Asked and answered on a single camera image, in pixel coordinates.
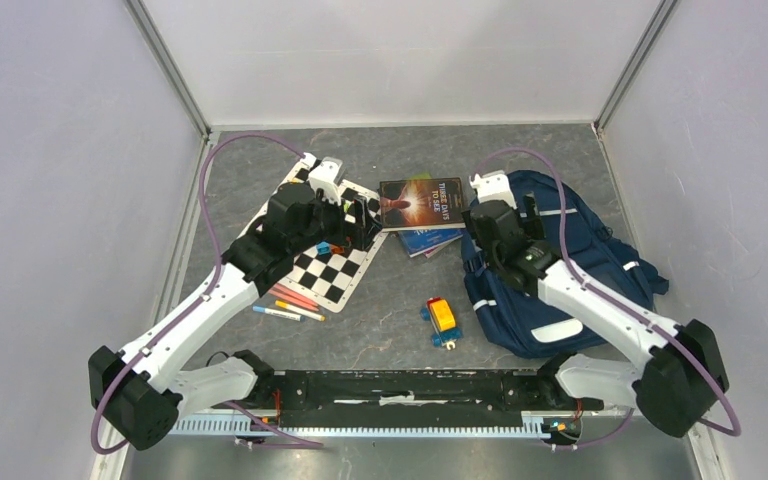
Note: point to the dark Three Days book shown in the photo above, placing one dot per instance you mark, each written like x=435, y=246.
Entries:
x=422, y=204

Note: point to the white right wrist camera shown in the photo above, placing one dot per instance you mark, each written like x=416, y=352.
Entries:
x=493, y=186

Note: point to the black white chessboard mat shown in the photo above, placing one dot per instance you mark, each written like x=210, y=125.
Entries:
x=327, y=280

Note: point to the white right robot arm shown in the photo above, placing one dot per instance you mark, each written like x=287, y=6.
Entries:
x=671, y=373

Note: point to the navy blue student backpack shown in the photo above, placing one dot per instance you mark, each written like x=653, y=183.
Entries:
x=529, y=328

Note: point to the blue cover book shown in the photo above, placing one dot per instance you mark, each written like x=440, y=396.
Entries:
x=426, y=242

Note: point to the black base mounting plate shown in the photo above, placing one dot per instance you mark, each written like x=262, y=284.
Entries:
x=409, y=398

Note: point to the yellow white marker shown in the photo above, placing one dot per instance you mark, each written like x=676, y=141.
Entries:
x=300, y=311

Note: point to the blue toy block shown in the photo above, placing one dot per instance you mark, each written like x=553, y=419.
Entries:
x=323, y=248

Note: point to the slotted cable duct rail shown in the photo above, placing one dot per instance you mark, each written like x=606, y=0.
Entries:
x=236, y=424

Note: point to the magenta cover book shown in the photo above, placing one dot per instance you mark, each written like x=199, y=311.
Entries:
x=438, y=252

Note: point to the blue cap white marker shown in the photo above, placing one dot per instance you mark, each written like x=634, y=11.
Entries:
x=278, y=313

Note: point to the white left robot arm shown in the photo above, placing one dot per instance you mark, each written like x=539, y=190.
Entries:
x=142, y=389

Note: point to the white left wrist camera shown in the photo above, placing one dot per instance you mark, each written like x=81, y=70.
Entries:
x=326, y=178

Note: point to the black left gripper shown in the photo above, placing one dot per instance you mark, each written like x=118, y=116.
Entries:
x=357, y=234

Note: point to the red marker pen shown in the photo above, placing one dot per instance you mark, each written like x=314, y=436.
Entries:
x=289, y=296

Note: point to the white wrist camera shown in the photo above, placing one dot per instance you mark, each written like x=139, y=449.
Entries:
x=493, y=186
x=326, y=178

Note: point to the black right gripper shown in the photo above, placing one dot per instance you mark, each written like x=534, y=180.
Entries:
x=533, y=227

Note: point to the yellow red toy car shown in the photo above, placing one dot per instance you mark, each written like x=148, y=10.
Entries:
x=439, y=314

